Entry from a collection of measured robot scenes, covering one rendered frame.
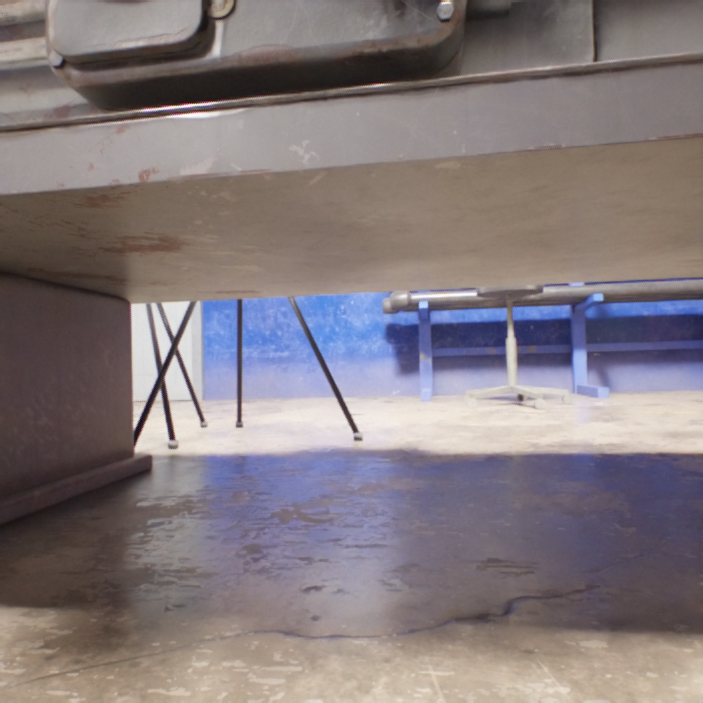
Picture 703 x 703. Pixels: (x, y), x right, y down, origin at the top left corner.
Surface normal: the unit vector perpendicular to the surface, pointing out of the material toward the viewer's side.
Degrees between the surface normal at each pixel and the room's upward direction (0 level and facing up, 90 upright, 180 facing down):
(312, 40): 90
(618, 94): 90
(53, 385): 90
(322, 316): 90
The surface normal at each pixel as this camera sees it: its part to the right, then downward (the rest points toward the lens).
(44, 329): 0.99, -0.04
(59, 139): -0.14, -0.02
